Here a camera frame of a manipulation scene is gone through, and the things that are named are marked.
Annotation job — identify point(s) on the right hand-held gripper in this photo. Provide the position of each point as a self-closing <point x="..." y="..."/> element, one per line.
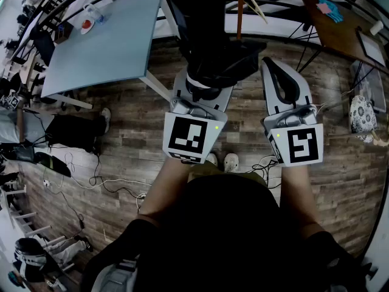
<point x="304" y="144"/>

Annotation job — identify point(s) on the person's left shoe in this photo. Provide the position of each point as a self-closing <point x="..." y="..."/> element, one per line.
<point x="212" y="159"/>

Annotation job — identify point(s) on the brown wooden table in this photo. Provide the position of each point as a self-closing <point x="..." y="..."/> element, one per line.
<point x="340" y="38"/>

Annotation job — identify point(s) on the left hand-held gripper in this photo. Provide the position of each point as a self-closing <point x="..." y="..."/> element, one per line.
<point x="188" y="135"/>

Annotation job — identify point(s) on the white roll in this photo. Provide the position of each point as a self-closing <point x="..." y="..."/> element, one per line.
<point x="377" y="27"/>

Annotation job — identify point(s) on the person's left forearm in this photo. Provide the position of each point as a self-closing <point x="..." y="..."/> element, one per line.
<point x="165" y="187"/>

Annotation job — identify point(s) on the clear plastic box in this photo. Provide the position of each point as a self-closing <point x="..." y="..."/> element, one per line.
<point x="369" y="85"/>

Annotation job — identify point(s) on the wooden coat rack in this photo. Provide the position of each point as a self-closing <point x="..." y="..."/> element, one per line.
<point x="240" y="11"/>

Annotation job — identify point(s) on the light blue table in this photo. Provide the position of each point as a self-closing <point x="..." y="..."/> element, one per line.
<point x="103" y="53"/>

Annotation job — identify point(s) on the person's right shoe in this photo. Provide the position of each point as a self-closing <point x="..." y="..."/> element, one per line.
<point x="231" y="162"/>

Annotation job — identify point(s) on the blue cloth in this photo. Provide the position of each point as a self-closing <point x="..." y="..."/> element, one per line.
<point x="334" y="12"/>

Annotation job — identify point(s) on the pink pad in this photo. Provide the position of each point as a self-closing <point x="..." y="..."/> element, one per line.
<point x="322" y="8"/>

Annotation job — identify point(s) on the floral cushion stool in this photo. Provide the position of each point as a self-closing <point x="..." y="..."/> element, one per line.
<point x="361" y="117"/>

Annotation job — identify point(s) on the red and white bowl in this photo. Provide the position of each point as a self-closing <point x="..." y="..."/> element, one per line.
<point x="87" y="26"/>

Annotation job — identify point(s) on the person's shoe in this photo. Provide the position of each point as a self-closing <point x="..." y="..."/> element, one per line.
<point x="231" y="162"/>
<point x="212" y="159"/>

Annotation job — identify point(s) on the small brown box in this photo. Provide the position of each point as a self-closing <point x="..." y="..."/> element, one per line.
<point x="64" y="33"/>

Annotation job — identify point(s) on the person's black shirt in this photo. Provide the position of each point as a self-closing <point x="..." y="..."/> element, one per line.
<point x="225" y="239"/>

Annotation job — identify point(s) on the black garment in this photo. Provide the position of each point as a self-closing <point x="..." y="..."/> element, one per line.
<point x="209" y="53"/>

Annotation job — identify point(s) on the black and green bag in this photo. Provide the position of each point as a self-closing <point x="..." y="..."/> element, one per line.
<point x="53" y="164"/>

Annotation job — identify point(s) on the person's right forearm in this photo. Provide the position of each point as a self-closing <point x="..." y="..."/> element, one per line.
<point x="299" y="199"/>

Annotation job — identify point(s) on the black framed tablet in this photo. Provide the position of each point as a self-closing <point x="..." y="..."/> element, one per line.
<point x="371" y="49"/>

